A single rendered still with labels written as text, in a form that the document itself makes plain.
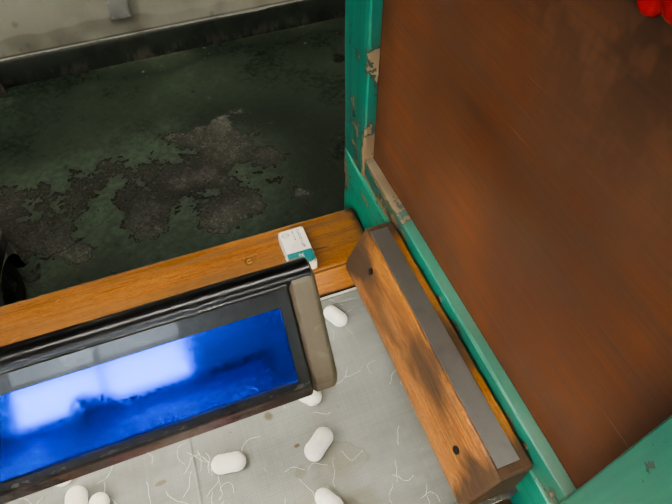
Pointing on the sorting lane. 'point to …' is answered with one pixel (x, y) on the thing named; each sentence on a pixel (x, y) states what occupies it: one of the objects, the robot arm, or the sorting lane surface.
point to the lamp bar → (158, 375)
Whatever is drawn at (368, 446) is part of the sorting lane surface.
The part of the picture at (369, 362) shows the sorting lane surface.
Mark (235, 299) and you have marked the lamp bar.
